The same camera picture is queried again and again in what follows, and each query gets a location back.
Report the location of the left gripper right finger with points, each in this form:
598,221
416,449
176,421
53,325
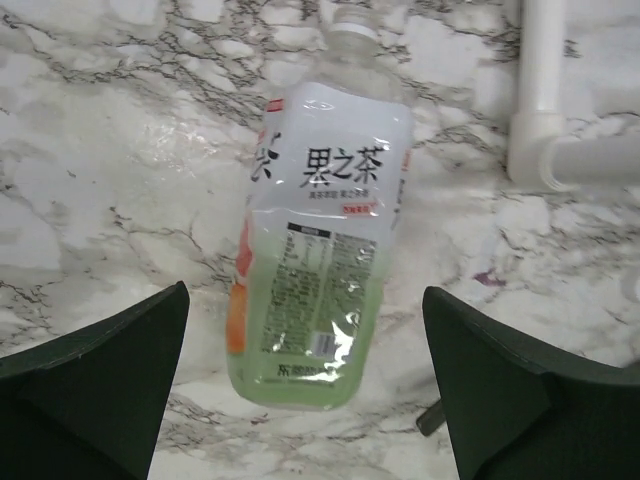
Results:
517,407

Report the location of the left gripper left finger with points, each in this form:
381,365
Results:
89,404

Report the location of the dark metal faucet handle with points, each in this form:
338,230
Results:
431,419

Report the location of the green orange label bottle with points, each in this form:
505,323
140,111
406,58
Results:
319,224

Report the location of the white PVC pipe stand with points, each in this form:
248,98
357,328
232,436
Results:
541,156

